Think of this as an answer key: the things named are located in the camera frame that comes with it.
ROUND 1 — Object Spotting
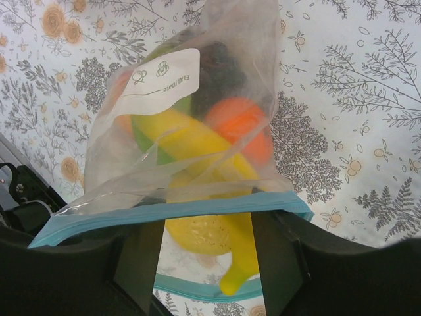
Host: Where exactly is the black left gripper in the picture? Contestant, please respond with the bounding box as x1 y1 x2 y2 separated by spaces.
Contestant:
1 163 66 236

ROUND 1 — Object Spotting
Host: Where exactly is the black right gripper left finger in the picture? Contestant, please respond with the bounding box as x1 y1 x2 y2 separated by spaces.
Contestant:
1 221 164 315

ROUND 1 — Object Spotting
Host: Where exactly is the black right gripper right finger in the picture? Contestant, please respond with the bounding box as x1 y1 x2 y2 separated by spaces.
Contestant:
251 206 420 315

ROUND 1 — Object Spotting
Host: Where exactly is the peach toy fruit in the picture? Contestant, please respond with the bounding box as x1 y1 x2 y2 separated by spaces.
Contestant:
109 70 134 138

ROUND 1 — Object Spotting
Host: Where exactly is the green toy pepper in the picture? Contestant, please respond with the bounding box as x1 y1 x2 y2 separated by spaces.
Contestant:
131 95 195 165

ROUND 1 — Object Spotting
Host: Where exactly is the dark purple toy mangosteen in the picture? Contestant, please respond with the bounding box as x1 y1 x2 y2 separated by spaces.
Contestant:
191 41 246 120

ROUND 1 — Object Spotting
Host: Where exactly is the yellow toy banana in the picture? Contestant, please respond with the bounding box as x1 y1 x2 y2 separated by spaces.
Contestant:
131 109 259 296

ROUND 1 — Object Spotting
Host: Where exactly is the clear zip top bag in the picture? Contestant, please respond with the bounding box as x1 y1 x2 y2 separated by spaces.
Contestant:
30 1 312 302

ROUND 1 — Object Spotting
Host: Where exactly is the orange toy fruit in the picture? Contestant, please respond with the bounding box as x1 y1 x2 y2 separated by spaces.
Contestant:
204 97 273 167

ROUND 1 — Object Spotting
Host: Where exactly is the yellow toy lemon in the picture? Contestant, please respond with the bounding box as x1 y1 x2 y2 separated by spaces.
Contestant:
165 171 232 256

